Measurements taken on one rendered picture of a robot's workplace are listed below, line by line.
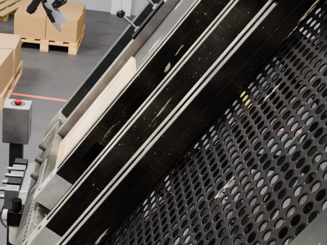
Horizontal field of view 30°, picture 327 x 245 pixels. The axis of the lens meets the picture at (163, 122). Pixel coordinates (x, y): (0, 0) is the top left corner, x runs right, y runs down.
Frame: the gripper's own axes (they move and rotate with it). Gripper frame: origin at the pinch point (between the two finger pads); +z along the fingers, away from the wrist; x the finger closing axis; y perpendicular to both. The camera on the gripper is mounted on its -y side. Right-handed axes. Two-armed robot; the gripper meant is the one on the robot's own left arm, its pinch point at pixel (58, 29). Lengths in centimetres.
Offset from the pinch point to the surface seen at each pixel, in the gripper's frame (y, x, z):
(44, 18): -149, 427, 34
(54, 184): -3, -63, 40
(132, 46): 25.4, 2.6, 17.8
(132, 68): 27.5, -21.3, 20.9
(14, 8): -235, 579, 20
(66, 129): -14.7, -1.4, 41.2
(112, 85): 15.2, -12.5, 26.7
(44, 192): -7, -64, 41
